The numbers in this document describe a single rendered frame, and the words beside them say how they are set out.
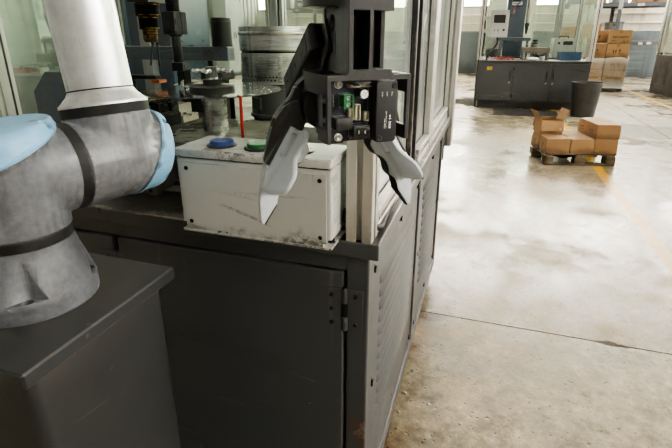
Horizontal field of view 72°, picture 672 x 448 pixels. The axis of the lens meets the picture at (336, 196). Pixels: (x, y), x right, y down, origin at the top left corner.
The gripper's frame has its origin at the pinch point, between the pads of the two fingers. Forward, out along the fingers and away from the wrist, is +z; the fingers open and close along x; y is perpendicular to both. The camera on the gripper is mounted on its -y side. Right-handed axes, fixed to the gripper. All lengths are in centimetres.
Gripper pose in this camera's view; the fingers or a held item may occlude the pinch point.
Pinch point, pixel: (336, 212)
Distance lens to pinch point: 45.9
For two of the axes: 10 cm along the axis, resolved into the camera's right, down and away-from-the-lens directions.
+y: 3.6, 3.1, -8.8
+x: 9.3, -1.2, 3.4
